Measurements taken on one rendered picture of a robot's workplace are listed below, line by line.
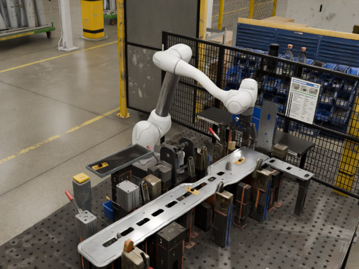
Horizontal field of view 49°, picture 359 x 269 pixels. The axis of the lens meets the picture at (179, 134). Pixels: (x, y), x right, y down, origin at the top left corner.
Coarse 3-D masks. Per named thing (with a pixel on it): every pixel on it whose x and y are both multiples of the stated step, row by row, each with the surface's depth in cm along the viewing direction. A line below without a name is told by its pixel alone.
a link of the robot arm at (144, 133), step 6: (138, 126) 272; (144, 126) 272; (150, 126) 274; (132, 132) 276; (138, 132) 272; (144, 132) 271; (150, 132) 273; (156, 132) 280; (132, 138) 277; (138, 138) 272; (144, 138) 272; (150, 138) 274; (156, 138) 281; (132, 144) 279; (144, 144) 274; (150, 144) 276
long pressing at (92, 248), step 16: (224, 160) 250; (208, 176) 231; (224, 176) 233; (240, 176) 233; (176, 192) 216; (208, 192) 217; (144, 208) 202; (160, 208) 203; (176, 208) 203; (112, 224) 189; (128, 224) 190; (144, 224) 191; (160, 224) 191; (96, 240) 180; (96, 256) 171; (112, 256) 171
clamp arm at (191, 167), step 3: (189, 159) 230; (192, 159) 231; (189, 162) 231; (192, 162) 232; (189, 165) 231; (192, 165) 233; (189, 168) 232; (192, 168) 233; (189, 171) 233; (192, 171) 234; (189, 174) 234; (192, 174) 234
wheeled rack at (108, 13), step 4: (104, 12) 1119; (108, 12) 1104; (112, 12) 1098; (116, 12) 1126; (104, 16) 1113; (108, 16) 1104; (112, 16) 1099; (116, 16) 1114; (112, 20) 1115; (112, 24) 1121
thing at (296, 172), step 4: (268, 160) 252; (276, 160) 252; (280, 160) 252; (268, 164) 248; (272, 164) 247; (276, 164) 247; (280, 164) 247; (284, 164) 248; (288, 164) 248; (276, 168) 244; (280, 168) 243; (284, 168) 243; (292, 168) 244; (296, 168) 244; (288, 172) 239; (292, 172) 239; (296, 172) 239; (300, 172) 240; (304, 172) 240; (308, 172) 240; (296, 176) 236; (300, 176) 236; (304, 180) 233
